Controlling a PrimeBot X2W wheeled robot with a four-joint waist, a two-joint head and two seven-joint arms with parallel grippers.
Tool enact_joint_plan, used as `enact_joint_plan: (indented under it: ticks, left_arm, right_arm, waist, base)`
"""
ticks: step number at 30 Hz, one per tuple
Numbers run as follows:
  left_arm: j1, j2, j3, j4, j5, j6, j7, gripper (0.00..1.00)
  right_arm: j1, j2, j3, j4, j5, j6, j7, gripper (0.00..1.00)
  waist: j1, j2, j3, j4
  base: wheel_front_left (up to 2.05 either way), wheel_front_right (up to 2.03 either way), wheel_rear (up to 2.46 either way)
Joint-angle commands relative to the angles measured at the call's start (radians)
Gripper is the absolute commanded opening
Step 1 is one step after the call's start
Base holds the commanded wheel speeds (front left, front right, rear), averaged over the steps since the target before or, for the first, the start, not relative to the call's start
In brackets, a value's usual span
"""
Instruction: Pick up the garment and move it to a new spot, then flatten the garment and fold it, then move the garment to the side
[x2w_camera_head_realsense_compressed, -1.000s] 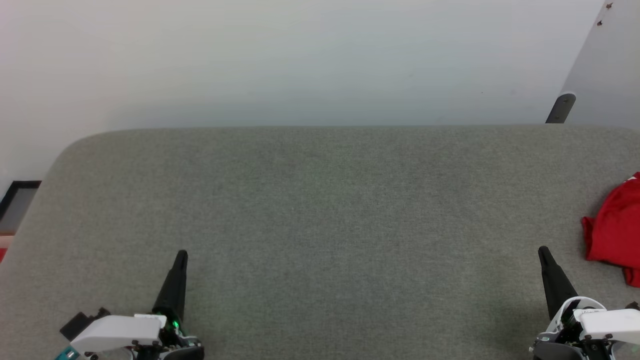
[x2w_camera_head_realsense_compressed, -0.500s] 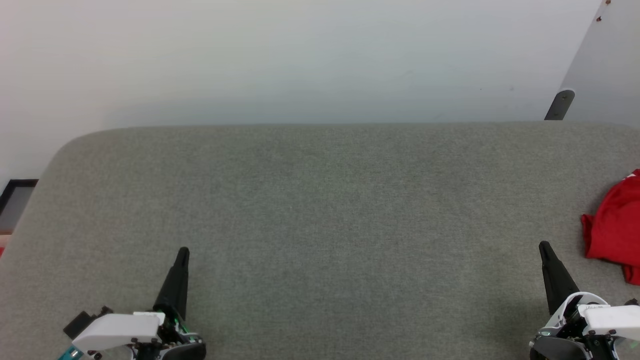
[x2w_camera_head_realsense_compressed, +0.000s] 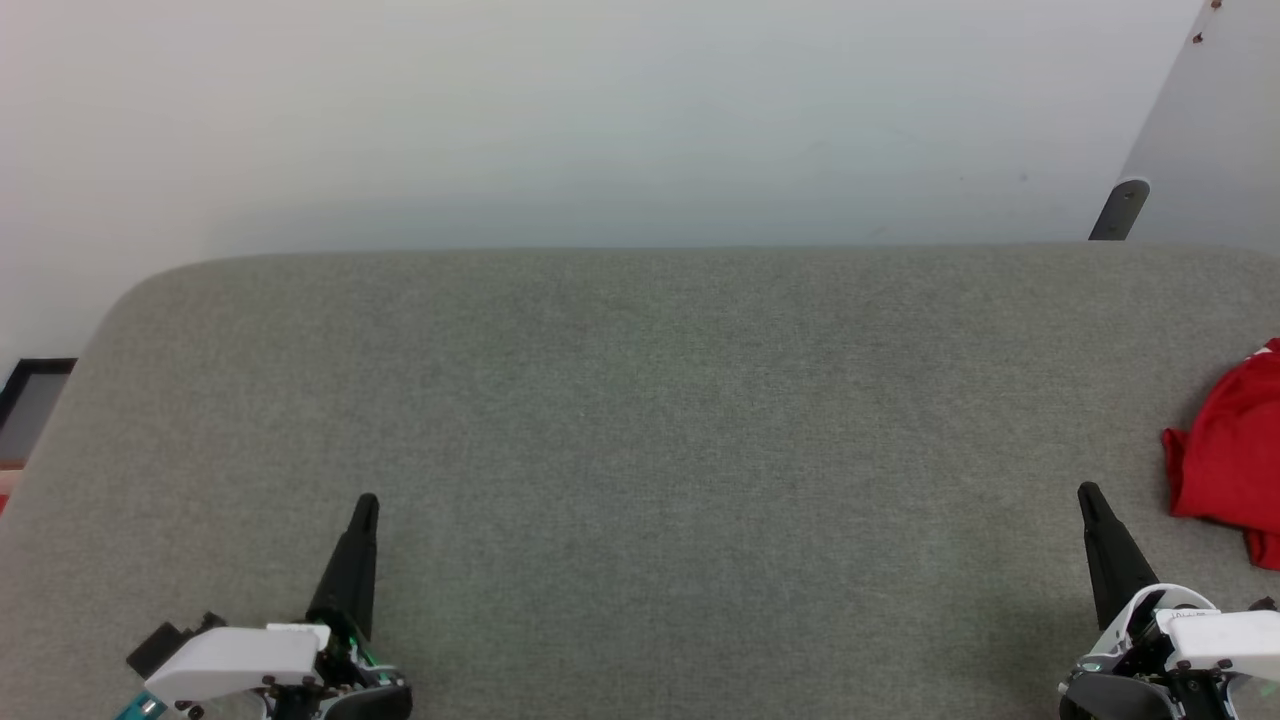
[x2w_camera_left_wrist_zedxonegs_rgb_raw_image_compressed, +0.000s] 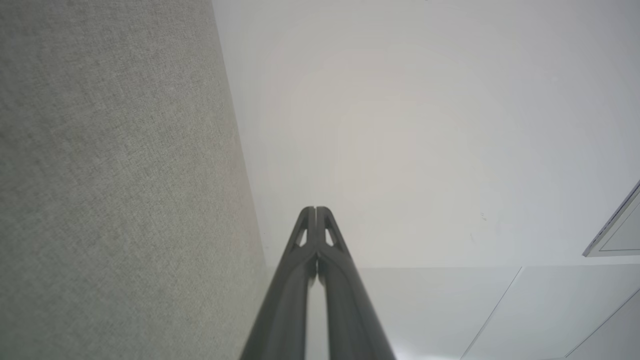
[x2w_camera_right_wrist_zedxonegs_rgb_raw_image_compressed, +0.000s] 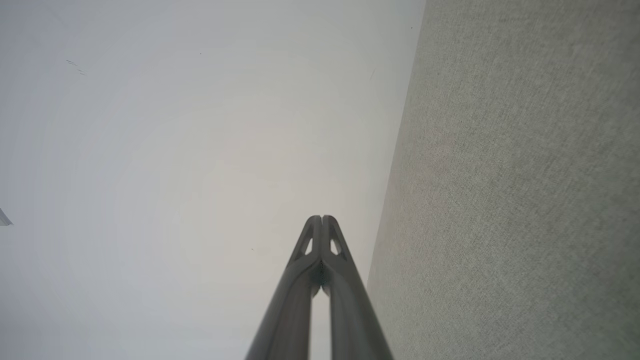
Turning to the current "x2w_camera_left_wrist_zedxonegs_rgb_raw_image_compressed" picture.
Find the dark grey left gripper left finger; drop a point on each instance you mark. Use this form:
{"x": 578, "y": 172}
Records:
{"x": 285, "y": 300}

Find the white framed panel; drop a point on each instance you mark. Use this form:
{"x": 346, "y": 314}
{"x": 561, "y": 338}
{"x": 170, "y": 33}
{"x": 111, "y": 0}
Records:
{"x": 622, "y": 235}

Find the grey fabric sofa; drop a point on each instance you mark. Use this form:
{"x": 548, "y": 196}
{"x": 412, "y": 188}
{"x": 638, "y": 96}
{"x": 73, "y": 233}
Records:
{"x": 125, "y": 175}

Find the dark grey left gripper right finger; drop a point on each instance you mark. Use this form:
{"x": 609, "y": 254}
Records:
{"x": 350, "y": 310}

